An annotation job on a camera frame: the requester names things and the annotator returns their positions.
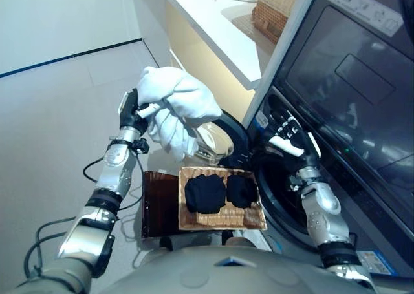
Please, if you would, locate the blue energy label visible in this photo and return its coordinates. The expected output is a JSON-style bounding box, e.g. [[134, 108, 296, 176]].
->
[[354, 250, 381, 275]]

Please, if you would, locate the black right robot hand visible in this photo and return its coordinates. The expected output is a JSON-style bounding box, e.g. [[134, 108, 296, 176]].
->
[[267, 109, 323, 167]]

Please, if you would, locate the small blue white sticker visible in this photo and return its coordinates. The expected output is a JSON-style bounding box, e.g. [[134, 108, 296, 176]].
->
[[255, 111, 269, 130]]

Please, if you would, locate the glossy dark brown stool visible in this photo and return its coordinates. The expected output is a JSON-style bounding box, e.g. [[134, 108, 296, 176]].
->
[[140, 170, 182, 240]]

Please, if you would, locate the grey robot torso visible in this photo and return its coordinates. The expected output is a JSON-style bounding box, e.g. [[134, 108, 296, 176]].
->
[[100, 237, 327, 294]]

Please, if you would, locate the light grey white garment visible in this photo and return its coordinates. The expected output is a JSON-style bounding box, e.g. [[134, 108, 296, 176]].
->
[[135, 66, 224, 162]]

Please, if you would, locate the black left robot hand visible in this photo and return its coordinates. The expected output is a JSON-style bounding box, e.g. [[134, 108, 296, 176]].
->
[[118, 87, 162, 136]]

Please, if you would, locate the white dryer instruction label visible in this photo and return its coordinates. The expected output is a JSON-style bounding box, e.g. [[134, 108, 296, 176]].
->
[[323, 0, 405, 38]]

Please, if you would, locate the black garment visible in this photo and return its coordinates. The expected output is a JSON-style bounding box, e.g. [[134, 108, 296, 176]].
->
[[225, 174, 258, 209], [184, 174, 227, 215]]

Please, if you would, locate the dark brown wicker basket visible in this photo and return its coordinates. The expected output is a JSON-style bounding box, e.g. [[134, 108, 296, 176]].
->
[[251, 0, 289, 45]]

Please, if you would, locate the round glass washing machine door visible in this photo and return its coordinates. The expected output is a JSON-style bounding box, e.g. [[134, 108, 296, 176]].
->
[[190, 114, 252, 169]]

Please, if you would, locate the black upper arm cable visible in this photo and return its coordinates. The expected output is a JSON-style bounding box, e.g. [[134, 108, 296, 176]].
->
[[24, 218, 75, 280]]

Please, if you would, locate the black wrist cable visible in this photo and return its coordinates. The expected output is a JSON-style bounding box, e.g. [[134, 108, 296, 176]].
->
[[82, 143, 146, 211]]

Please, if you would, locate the light wicker laundry basket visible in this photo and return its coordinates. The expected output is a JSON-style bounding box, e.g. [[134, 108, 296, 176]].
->
[[177, 165, 268, 232]]

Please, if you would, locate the white floor cable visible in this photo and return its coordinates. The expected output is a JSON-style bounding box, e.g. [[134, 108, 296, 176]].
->
[[121, 190, 145, 243]]

